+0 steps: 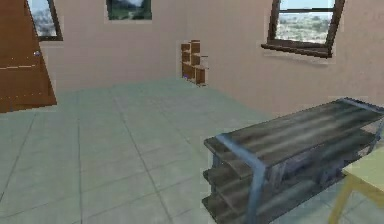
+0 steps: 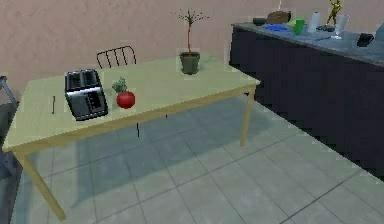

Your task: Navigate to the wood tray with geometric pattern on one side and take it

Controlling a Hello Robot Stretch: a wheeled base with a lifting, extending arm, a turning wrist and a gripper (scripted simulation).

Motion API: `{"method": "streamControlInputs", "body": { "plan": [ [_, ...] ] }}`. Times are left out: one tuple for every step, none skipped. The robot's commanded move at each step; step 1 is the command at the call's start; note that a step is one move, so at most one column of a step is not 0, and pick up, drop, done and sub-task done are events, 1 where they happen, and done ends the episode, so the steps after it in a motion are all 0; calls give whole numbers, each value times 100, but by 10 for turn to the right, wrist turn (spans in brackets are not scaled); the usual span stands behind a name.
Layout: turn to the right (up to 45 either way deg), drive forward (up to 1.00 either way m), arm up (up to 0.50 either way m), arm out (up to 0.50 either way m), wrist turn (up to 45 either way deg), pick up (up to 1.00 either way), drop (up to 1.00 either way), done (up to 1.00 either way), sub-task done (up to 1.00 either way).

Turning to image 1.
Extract brown wooden stepped shelf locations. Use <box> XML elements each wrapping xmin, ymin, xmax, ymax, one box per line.
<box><xmin>180</xmin><ymin>39</ymin><xmax>210</xmax><ymax>86</ymax></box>

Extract grey wood metal shelf unit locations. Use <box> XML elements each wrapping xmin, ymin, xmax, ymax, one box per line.
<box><xmin>201</xmin><ymin>97</ymin><xmax>384</xmax><ymax>224</ymax></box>

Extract framed landscape picture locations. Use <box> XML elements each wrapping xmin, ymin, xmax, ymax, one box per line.
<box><xmin>105</xmin><ymin>0</ymin><xmax>153</xmax><ymax>21</ymax></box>

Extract dark framed window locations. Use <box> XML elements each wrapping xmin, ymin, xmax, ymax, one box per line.
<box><xmin>27</xmin><ymin>0</ymin><xmax>64</xmax><ymax>42</ymax></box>
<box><xmin>260</xmin><ymin>0</ymin><xmax>346</xmax><ymax>60</ymax></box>

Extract brown wooden room door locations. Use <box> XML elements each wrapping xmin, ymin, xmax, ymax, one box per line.
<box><xmin>0</xmin><ymin>0</ymin><xmax>58</xmax><ymax>114</ymax></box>

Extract pale yellow table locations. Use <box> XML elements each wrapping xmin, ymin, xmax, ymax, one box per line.
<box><xmin>327</xmin><ymin>145</ymin><xmax>384</xmax><ymax>224</ymax></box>

